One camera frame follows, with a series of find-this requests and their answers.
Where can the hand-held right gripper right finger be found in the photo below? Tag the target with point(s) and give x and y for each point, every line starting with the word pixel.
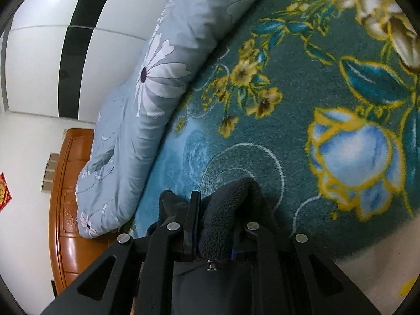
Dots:
pixel 262 246

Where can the wall switch panel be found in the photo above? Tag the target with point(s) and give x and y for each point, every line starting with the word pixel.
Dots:
pixel 51 170

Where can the white wardrobe with black stripe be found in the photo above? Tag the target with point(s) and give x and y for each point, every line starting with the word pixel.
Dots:
pixel 39 55

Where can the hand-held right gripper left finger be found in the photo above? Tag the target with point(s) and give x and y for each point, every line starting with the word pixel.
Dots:
pixel 192 229

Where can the green floral blanket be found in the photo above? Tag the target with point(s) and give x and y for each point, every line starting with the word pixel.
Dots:
pixel 295 137

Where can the dark grey fleece garment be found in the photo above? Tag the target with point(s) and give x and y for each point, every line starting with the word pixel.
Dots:
pixel 226 210

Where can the red wall decoration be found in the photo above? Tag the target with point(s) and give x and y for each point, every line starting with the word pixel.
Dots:
pixel 4 190

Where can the blue floral duvet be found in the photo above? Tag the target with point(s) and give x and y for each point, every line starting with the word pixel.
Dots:
pixel 157 88

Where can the wooden headboard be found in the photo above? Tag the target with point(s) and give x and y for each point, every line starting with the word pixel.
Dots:
pixel 65 220

